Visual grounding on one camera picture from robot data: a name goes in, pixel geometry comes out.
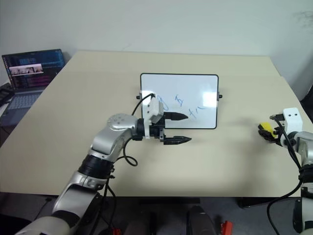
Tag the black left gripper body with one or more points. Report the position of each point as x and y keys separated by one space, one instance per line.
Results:
x=157 y=131

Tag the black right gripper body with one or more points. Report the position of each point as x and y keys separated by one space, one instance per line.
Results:
x=279 y=138

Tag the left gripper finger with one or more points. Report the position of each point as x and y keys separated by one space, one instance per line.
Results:
x=178 y=140
x=176 y=116

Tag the yellow whiteboard eraser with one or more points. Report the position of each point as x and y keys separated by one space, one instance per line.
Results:
x=265 y=126

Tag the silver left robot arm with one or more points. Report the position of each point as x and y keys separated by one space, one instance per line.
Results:
x=115 y=132

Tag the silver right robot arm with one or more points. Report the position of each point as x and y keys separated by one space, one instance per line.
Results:
x=305 y=144

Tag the small black-framed whiteboard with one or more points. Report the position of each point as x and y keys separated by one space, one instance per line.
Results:
x=178 y=101

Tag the black chair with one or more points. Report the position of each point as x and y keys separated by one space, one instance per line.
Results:
x=308 y=98

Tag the dark rounded shape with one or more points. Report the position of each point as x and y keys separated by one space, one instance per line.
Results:
x=199 y=220

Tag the red plastic part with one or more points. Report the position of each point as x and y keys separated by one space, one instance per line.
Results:
x=116 y=231
x=227 y=227

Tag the open laptop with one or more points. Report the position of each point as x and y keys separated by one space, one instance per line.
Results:
x=24 y=80

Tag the black device beside laptop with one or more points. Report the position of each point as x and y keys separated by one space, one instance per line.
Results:
x=5 y=94

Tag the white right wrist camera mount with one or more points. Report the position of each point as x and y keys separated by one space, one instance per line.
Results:
x=292 y=120

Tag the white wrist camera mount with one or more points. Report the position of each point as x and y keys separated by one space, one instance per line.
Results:
x=292 y=120
x=154 y=110

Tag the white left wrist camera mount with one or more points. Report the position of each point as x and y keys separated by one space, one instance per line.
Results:
x=154 y=110

